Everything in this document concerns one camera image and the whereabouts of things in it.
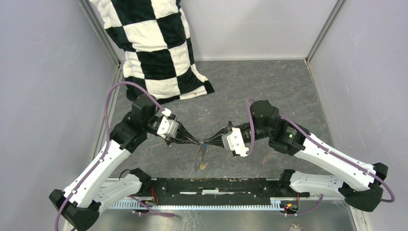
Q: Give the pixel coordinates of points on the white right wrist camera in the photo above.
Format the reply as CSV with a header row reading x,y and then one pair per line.
x,y
239,146

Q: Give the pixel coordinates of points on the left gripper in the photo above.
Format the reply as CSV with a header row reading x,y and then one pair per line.
x,y
183,133

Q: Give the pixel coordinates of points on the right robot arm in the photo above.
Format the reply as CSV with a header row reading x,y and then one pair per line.
x,y
360,185

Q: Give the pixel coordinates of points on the black white checkered blanket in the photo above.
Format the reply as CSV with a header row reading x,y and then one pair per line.
x,y
156,39

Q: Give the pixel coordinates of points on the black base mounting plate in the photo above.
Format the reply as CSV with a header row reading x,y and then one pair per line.
x,y
216,191

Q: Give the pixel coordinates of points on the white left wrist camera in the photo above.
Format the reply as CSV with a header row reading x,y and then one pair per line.
x,y
168,125

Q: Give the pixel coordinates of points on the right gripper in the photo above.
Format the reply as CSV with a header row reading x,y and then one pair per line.
x,y
220,142

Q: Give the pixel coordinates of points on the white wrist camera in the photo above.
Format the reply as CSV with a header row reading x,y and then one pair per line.
x,y
168,125
239,146

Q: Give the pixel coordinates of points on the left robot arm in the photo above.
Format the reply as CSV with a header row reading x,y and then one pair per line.
x,y
82,202

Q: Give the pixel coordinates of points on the metal key organizer plate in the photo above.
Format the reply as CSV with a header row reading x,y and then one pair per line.
x,y
200,156

